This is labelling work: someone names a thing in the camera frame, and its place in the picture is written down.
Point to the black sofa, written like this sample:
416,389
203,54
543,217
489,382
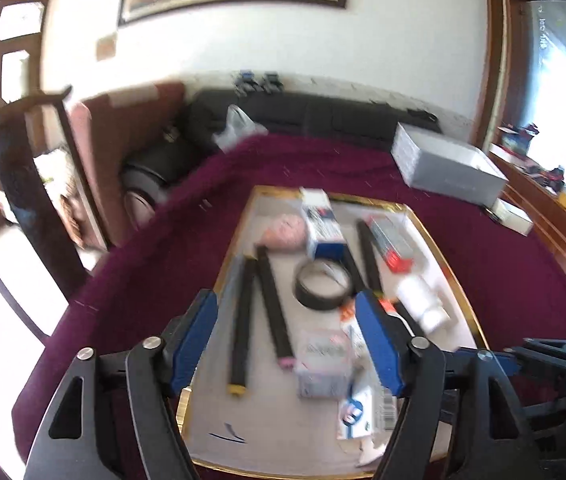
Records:
323,115

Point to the large grey cardboard box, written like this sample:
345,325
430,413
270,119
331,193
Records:
443,170

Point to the white glue bottle orange cap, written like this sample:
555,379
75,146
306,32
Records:
347,314

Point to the pink fluffy ball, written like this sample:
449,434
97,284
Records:
285,232

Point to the black round bag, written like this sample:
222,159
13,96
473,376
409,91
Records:
163,165

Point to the small black gadget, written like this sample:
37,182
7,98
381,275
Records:
272,82
245,82

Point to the red and black bag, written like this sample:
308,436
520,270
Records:
553,175

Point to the flat black object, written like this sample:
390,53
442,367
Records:
420,114

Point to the black marker pink cap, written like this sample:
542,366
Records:
273,305

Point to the small white box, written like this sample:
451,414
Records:
323,355

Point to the white blister card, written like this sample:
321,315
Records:
358,410

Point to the large white pill bottle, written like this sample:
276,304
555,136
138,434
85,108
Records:
420,302

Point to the white plastic bag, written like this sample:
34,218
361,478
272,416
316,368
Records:
238,125

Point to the black tape roll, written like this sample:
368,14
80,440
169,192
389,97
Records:
308,300

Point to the black marker yellow cap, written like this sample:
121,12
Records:
240,335

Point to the black marker olive cap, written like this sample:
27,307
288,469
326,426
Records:
370,260

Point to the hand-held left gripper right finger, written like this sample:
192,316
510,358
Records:
380,345

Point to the red and grey box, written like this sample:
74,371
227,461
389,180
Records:
393,247

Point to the flat white box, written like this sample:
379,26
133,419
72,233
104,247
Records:
513,217

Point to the blue and white box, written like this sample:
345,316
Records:
323,230

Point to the dark wooden chair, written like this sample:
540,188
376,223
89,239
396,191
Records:
18,185

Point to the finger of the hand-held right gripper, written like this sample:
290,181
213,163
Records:
505,361

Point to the brown armchair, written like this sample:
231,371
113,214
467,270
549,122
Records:
113,160

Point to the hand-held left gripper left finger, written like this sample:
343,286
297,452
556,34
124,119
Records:
190,345

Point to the wall switch plate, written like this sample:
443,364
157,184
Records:
105,46

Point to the maroon blanket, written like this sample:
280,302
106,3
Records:
188,210

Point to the white tray with gold rim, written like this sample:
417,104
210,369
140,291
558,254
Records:
273,425

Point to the wooden cabinet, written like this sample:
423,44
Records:
558,230

